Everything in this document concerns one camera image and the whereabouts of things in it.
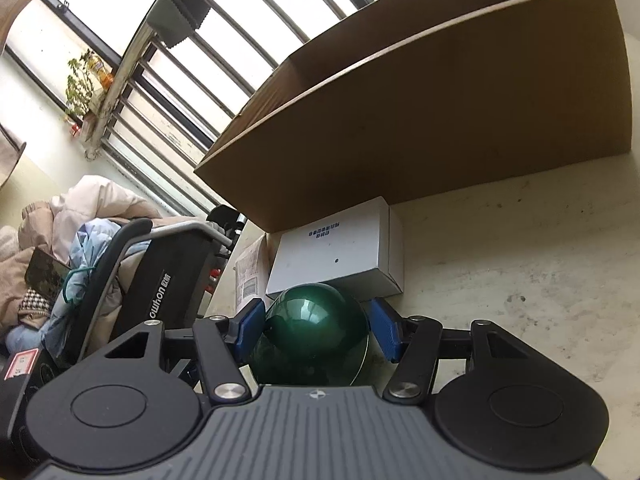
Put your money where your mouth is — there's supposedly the black box with red label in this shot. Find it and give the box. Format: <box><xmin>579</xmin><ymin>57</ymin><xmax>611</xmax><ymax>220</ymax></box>
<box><xmin>0</xmin><ymin>346</ymin><xmax>42</xmax><ymax>382</ymax></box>

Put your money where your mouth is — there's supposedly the white cardboard box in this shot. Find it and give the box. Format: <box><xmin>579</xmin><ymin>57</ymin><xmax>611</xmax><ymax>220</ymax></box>
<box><xmin>265</xmin><ymin>196</ymin><xmax>405</xmax><ymax>302</ymax></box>

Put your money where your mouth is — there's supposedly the light blue cloth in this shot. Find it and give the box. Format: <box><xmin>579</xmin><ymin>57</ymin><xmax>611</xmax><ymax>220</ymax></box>
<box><xmin>46</xmin><ymin>217</ymin><xmax>127</xmax><ymax>357</ymax></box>

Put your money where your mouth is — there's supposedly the camouflage patterned cloth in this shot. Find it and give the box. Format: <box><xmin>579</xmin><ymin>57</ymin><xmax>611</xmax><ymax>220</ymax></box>
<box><xmin>24</xmin><ymin>247</ymin><xmax>72</xmax><ymax>304</ymax></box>

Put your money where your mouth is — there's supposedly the pink padded jacket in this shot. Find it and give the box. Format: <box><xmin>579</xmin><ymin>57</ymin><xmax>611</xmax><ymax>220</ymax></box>
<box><xmin>49</xmin><ymin>175</ymin><xmax>162</xmax><ymax>262</ymax></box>

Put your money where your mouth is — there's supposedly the large brown cardboard box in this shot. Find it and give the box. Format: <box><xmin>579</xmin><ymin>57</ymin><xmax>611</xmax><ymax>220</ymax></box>
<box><xmin>193</xmin><ymin>0</ymin><xmax>634</xmax><ymax>234</ymax></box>

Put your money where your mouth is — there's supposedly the white paper with barcode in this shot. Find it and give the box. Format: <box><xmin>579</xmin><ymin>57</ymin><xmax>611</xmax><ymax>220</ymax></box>
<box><xmin>232</xmin><ymin>234</ymin><xmax>274</xmax><ymax>314</ymax></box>

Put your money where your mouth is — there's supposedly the grey cloth on pole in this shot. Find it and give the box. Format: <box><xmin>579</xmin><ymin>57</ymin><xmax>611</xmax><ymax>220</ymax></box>
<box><xmin>150</xmin><ymin>0</ymin><xmax>217</xmax><ymax>52</ymax></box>

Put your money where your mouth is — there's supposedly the potted green plant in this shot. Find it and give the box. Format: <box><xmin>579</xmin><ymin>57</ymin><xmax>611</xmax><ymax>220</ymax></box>
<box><xmin>64</xmin><ymin>50</ymin><xmax>109</xmax><ymax>122</ymax></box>

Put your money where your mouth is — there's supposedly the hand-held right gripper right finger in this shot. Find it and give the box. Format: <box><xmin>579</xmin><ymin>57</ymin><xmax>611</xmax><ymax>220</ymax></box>
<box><xmin>369</xmin><ymin>296</ymin><xmax>531</xmax><ymax>404</ymax></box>

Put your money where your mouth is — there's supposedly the metal window grille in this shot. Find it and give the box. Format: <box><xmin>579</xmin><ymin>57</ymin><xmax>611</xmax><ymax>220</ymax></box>
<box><xmin>90</xmin><ymin>0</ymin><xmax>601</xmax><ymax>222</ymax></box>

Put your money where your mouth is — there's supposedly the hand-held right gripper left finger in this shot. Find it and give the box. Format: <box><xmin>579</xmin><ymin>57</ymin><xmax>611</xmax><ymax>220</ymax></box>
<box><xmin>102</xmin><ymin>297</ymin><xmax>266</xmax><ymax>406</ymax></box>

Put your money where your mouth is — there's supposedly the metal pole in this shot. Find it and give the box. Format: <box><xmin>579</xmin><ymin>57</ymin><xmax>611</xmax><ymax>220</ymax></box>
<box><xmin>86</xmin><ymin>0</ymin><xmax>202</xmax><ymax>160</ymax></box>

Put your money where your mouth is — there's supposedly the beige curtain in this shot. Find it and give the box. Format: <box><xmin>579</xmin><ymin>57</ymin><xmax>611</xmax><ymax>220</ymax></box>
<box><xmin>0</xmin><ymin>0</ymin><xmax>47</xmax><ymax>62</ymax></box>

